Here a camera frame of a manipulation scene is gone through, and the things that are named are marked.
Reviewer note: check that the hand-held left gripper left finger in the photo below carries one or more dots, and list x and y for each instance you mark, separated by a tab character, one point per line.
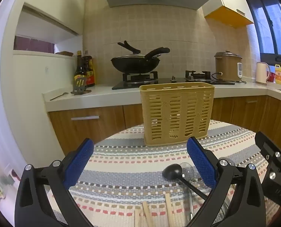
80	163

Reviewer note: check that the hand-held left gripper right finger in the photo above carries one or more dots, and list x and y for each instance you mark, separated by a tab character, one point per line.
201	163

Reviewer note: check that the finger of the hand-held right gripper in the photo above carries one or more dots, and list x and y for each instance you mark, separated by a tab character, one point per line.
264	144

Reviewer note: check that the black ladle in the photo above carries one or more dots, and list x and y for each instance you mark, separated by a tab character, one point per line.
172	171

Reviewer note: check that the yellow plastic utensil basket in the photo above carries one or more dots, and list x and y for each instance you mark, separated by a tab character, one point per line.
178	113

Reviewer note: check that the wooden chopstick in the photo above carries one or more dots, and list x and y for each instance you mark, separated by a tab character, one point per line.
148	215
169	208

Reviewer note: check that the clear plastic spoon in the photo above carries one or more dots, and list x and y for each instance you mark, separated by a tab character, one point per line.
188	170

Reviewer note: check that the wooden base cabinets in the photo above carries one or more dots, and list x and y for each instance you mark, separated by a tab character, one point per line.
90	127

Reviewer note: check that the yellow detergent bottle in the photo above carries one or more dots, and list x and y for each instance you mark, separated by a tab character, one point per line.
279	74

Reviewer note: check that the striped woven tablecloth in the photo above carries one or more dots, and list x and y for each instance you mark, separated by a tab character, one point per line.
131	170

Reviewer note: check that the pink electric kettle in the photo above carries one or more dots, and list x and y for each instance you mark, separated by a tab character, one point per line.
262	74

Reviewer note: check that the white kitchen countertop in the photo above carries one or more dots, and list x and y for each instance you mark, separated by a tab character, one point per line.
102	97

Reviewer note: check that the metal spoon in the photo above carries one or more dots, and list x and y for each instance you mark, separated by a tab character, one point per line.
59	96

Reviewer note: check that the slotted metal spatula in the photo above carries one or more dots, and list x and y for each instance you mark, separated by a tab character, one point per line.
80	84

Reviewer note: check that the brown rice cooker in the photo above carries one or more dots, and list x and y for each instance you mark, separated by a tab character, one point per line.
226	68

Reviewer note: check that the dark soy sauce bottle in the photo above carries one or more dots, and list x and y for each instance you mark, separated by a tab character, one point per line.
79	72

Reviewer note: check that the brown sauce bottle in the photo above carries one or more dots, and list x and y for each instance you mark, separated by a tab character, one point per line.
89	71

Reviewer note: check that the black gas stove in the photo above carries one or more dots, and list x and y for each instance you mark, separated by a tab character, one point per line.
135	84

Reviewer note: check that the dark-framed window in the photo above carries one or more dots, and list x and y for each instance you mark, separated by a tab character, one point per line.
272	28

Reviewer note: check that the black wok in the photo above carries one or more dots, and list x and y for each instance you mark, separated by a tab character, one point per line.
133	65

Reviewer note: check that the black frying pan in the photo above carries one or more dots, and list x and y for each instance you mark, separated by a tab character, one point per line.
131	48

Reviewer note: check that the yellow-bottomed wall cabinet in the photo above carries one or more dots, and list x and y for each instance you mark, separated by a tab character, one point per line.
227	16

